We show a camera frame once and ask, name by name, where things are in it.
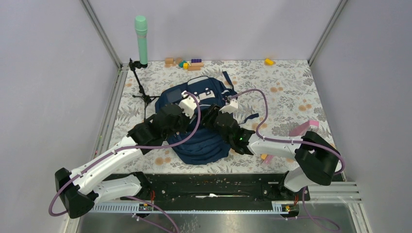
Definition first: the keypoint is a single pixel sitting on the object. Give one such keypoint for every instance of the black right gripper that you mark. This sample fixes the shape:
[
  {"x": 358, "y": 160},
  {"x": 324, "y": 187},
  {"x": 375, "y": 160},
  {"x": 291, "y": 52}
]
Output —
[{"x": 212, "y": 112}]

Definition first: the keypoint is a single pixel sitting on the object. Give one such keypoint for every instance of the navy blue student backpack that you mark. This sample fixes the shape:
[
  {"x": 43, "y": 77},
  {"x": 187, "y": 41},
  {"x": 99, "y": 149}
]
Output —
[{"x": 197, "y": 144}]

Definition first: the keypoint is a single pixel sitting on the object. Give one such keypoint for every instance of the yellow orange highlighter pen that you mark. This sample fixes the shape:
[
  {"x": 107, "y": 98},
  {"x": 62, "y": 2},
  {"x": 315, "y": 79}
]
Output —
[{"x": 264, "y": 156}]

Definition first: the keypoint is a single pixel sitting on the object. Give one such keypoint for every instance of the pink highlighter pen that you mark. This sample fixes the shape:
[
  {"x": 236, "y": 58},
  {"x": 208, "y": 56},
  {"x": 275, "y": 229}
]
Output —
[{"x": 267, "y": 159}]

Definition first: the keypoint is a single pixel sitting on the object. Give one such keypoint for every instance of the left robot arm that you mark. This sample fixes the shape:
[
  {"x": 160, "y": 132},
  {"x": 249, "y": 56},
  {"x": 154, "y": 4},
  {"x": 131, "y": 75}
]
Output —
[{"x": 80, "y": 189}]

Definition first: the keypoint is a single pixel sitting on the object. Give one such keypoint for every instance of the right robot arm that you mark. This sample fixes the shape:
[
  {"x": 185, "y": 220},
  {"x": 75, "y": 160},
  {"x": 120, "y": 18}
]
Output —
[{"x": 316, "y": 158}]

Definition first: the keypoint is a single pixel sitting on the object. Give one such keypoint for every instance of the long wooden block front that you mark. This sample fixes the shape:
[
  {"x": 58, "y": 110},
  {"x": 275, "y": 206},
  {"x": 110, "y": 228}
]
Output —
[{"x": 194, "y": 68}]

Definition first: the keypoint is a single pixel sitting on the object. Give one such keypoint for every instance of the long wooden block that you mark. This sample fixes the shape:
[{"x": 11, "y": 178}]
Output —
[
  {"x": 199, "y": 64},
  {"x": 194, "y": 68}
]

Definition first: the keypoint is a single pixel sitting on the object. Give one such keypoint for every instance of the long wooden block rear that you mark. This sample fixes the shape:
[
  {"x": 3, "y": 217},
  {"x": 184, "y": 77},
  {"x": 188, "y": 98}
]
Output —
[{"x": 199, "y": 64}]

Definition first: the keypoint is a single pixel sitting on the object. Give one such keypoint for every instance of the teal toy block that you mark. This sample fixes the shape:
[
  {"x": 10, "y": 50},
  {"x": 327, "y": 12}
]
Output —
[{"x": 182, "y": 64}]

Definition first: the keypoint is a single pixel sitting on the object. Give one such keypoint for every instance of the light wooden cube block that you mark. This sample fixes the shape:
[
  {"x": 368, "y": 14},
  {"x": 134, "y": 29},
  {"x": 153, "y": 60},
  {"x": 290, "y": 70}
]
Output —
[{"x": 169, "y": 60}]

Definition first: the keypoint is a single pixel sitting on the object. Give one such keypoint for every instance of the yellow block far right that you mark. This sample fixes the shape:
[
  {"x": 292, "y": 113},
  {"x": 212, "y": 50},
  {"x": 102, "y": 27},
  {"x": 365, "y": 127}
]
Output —
[{"x": 269, "y": 62}]

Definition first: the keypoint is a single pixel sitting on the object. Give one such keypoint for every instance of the black tripod stand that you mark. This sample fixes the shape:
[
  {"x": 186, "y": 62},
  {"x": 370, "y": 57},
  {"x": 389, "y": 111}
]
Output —
[{"x": 147, "y": 99}]

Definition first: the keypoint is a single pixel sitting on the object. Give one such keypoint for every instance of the pink box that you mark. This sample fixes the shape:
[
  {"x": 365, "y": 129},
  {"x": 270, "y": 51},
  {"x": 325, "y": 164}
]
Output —
[{"x": 300, "y": 130}]

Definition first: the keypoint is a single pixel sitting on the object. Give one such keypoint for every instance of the green microphone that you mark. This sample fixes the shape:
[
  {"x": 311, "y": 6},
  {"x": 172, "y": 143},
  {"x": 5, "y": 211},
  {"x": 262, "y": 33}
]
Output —
[{"x": 141, "y": 29}]

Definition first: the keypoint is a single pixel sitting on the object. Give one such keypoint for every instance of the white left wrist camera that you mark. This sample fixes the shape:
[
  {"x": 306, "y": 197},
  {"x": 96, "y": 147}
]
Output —
[{"x": 188, "y": 104}]

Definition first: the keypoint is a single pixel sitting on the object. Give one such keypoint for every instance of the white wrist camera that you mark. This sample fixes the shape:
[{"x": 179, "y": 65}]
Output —
[
  {"x": 231, "y": 107},
  {"x": 188, "y": 104}
]

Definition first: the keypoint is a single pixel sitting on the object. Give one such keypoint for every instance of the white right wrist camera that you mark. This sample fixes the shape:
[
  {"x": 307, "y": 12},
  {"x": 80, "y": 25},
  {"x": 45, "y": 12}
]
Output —
[{"x": 231, "y": 107}]

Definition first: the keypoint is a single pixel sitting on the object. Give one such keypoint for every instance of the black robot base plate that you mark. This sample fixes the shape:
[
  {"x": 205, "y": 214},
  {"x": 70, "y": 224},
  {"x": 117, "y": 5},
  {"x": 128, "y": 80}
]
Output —
[{"x": 260, "y": 187}]

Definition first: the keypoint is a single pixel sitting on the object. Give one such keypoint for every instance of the slotted metal cable rail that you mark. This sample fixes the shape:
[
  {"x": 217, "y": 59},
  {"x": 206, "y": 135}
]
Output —
[{"x": 205, "y": 206}]

